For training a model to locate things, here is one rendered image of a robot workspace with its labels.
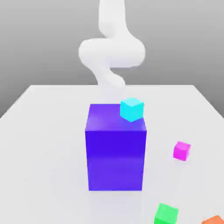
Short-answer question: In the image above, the large purple box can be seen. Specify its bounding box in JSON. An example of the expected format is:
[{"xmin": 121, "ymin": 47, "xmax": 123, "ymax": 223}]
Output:
[{"xmin": 84, "ymin": 103, "xmax": 147, "ymax": 192}]

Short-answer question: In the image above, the small cyan cube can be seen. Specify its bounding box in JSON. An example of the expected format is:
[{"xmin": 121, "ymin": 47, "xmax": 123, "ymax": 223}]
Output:
[{"xmin": 120, "ymin": 97, "xmax": 145, "ymax": 123}]

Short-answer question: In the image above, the small green cube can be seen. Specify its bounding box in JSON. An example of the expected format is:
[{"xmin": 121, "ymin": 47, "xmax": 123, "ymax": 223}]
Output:
[{"xmin": 154, "ymin": 203, "xmax": 179, "ymax": 224}]

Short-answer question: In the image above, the small magenta cube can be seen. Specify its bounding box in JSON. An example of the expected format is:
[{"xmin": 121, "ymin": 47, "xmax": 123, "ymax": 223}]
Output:
[{"xmin": 172, "ymin": 140, "xmax": 192, "ymax": 162}]

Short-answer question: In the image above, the small orange cube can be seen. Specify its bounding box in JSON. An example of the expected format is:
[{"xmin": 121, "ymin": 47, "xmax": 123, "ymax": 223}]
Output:
[{"xmin": 201, "ymin": 215, "xmax": 224, "ymax": 224}]

